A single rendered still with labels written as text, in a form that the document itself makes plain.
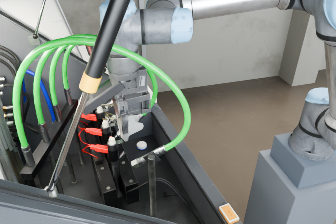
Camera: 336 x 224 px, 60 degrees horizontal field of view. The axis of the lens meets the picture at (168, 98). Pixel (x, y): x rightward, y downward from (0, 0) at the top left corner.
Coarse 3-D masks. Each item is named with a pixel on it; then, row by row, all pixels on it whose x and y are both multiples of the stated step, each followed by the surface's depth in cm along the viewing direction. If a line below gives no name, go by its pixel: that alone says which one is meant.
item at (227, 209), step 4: (224, 208) 76; (228, 208) 76; (224, 212) 75; (228, 212) 75; (232, 212) 75; (224, 216) 75; (228, 216) 74; (232, 216) 74; (236, 216) 74; (236, 220) 74
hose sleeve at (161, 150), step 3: (159, 147) 67; (162, 147) 66; (153, 150) 68; (156, 150) 67; (159, 150) 67; (162, 150) 66; (165, 150) 66; (147, 153) 68; (156, 153) 67; (159, 153) 67; (162, 153) 67; (141, 156) 69; (138, 159) 69; (141, 159) 68; (144, 159) 68; (138, 162) 69; (141, 162) 68; (144, 162) 68
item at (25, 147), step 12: (36, 48) 54; (48, 48) 54; (120, 48) 54; (24, 60) 56; (144, 60) 55; (24, 72) 57; (156, 72) 56; (168, 84) 57; (180, 96) 59; (24, 132) 66; (180, 132) 64; (24, 144) 67; (168, 144) 66
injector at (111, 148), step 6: (108, 144) 77; (114, 144) 77; (108, 150) 78; (114, 150) 77; (114, 156) 78; (120, 156) 80; (114, 162) 79; (114, 168) 81; (114, 174) 82; (114, 180) 84; (120, 186) 86; (120, 192) 87
